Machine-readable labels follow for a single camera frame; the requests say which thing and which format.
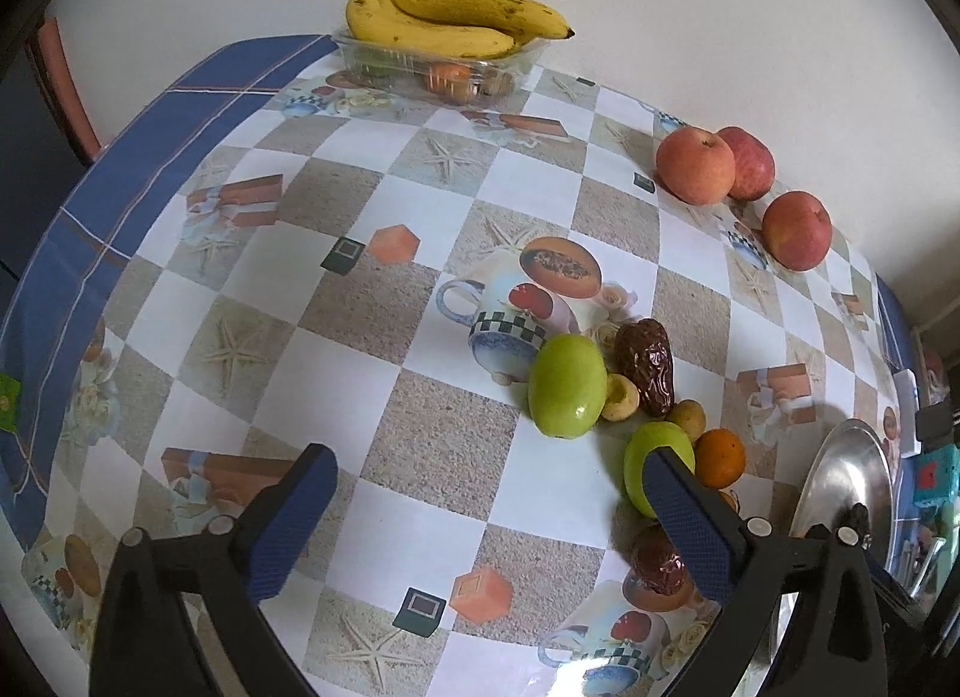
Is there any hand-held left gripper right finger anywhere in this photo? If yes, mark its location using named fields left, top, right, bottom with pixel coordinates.
left=641, top=445, right=890, bottom=697

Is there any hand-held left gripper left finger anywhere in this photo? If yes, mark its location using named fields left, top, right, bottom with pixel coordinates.
left=88, top=443, right=340, bottom=697

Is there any orange tangerine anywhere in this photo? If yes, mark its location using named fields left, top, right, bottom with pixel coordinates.
left=694, top=428, right=748, bottom=489

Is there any green jujube fruit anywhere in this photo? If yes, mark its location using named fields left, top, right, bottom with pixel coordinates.
left=528, top=334, right=608, bottom=440
left=623, top=421, right=697, bottom=519

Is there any large brown date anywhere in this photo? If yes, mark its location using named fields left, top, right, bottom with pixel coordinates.
left=615, top=318, right=676, bottom=419

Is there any metal bowl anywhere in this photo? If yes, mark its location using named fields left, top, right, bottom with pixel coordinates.
left=787, top=418, right=897, bottom=593

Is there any small yellow fruit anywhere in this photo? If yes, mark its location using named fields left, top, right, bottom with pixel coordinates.
left=601, top=374, right=641, bottom=423
left=667, top=400, right=707, bottom=441

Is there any checkered printed tablecloth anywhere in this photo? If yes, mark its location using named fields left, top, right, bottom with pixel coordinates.
left=0, top=32, right=920, bottom=697

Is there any teal box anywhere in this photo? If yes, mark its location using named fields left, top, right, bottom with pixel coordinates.
left=913, top=443, right=960, bottom=510

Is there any large red apple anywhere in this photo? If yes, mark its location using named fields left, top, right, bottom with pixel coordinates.
left=762, top=190, right=833, bottom=273

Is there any pale red apple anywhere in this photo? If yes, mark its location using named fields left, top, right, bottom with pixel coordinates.
left=655, top=127, right=737, bottom=206

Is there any dark red apple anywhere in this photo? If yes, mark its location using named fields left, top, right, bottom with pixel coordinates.
left=716, top=127, right=776, bottom=202

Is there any small orange fruit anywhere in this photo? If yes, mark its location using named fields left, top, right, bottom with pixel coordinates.
left=426, top=62, right=473, bottom=95

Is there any clear plastic container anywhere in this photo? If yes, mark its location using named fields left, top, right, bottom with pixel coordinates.
left=330, top=28, right=552, bottom=105

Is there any orange chair back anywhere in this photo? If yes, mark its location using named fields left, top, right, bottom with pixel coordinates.
left=22, top=14, right=104, bottom=167

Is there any yellow banana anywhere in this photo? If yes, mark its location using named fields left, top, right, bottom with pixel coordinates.
left=345, top=0, right=526, bottom=62
left=384, top=0, right=577, bottom=41

